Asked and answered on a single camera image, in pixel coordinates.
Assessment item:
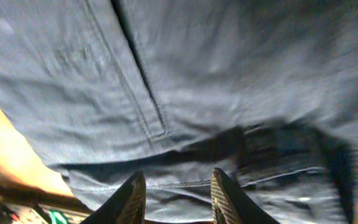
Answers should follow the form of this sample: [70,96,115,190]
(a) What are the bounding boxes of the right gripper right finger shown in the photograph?
[211,168,279,224]

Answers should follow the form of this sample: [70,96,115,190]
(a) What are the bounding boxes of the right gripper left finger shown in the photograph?
[81,171,146,224]

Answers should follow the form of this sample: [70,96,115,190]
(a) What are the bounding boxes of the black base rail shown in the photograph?
[0,197,90,224]

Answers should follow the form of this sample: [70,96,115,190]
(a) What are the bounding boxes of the navy shorts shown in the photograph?
[0,0,358,223]

